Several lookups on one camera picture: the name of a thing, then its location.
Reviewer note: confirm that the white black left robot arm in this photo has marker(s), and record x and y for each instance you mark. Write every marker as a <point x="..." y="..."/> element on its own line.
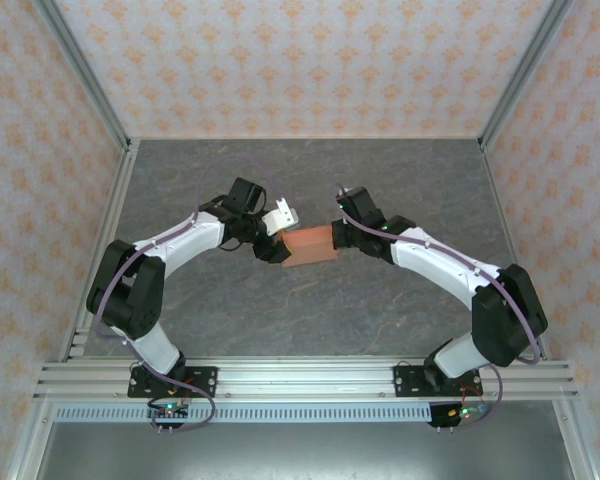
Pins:
<point x="180" y="240"/>

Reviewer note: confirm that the grey metal sheet panel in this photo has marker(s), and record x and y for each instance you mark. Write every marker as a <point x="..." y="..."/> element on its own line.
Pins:
<point x="305" y="452"/>

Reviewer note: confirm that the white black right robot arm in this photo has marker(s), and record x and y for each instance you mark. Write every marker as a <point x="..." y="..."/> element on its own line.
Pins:
<point x="430" y="260"/>

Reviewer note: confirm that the aluminium table side rail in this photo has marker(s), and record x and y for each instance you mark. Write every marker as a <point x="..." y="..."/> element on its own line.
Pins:
<point x="515" y="225"/>
<point x="105" y="210"/>

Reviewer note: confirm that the brown cardboard paper box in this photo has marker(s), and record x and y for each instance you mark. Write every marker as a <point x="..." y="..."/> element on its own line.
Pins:
<point x="310" y="247"/>

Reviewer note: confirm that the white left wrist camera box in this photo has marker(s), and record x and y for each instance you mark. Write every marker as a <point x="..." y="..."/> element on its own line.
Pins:
<point x="280" y="217"/>

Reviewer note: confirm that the aluminium frame post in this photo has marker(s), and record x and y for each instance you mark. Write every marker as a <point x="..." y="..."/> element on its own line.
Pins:
<point x="522" y="80"/>
<point x="87" y="80"/>

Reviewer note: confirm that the aluminium mounting rail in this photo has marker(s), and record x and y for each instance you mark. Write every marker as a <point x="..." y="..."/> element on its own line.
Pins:
<point x="305" y="377"/>

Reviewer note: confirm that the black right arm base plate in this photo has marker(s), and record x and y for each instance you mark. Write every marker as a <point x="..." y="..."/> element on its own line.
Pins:
<point x="405" y="380"/>

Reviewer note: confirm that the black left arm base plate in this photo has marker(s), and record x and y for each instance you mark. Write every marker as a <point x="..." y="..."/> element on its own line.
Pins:
<point x="205" y="380"/>

